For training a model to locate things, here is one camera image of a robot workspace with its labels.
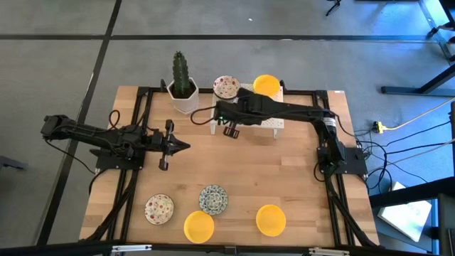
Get green patterned teal-sided bowl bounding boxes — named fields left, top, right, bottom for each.
left=198, top=184, right=230, bottom=216

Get silver beam bracket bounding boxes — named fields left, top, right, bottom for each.
left=308, top=247, right=351, bottom=256
left=111, top=244, right=153, bottom=253

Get white perforated shelf rack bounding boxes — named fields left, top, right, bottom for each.
left=210, top=82, right=285, bottom=139

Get black camera cable loop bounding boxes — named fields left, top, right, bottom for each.
left=191, top=105, right=218, bottom=126

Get black overhead frame beam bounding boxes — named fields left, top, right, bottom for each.
left=0, top=240, right=455, bottom=256

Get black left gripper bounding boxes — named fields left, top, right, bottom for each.
left=151, top=119, right=191, bottom=171

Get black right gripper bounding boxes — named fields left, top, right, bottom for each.
left=223, top=87, right=258, bottom=139

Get black aluminium table frame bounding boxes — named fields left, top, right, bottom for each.
left=80, top=80, right=380, bottom=250

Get black desk foot bar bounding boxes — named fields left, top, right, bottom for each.
left=380, top=63, right=455, bottom=97

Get white flat box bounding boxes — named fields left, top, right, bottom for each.
left=376, top=181, right=433, bottom=243

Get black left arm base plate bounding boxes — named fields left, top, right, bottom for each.
left=90, top=148, right=146, bottom=171

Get white hexagonal plant pot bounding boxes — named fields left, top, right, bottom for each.
left=166, top=77, right=200, bottom=115

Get pale yellow power cord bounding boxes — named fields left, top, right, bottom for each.
left=385, top=97, right=455, bottom=131

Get black tripod legs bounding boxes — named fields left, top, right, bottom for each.
left=325, top=0, right=343, bottom=17

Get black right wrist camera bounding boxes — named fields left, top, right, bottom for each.
left=213, top=100, right=232, bottom=125

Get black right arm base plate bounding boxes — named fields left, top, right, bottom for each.
left=317, top=147, right=368, bottom=175

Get black desk frame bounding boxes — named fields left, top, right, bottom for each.
left=368, top=176, right=455, bottom=256

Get yellow plastic bowl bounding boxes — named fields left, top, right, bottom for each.
left=183, top=210, right=215, bottom=245
left=255, top=204, right=287, bottom=238
left=252, top=74, right=282, bottom=100

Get tall green cactus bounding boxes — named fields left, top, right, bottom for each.
left=171, top=50, right=192, bottom=99

